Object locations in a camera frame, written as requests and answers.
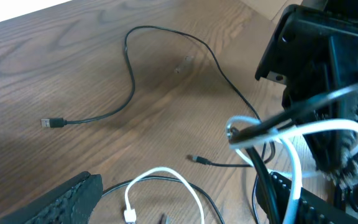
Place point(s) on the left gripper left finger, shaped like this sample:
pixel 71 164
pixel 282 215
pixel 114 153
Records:
pixel 71 202

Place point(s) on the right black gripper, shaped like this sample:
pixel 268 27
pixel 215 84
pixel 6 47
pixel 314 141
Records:
pixel 315 53

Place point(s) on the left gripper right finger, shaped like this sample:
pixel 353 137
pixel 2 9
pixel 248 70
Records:
pixel 311 208

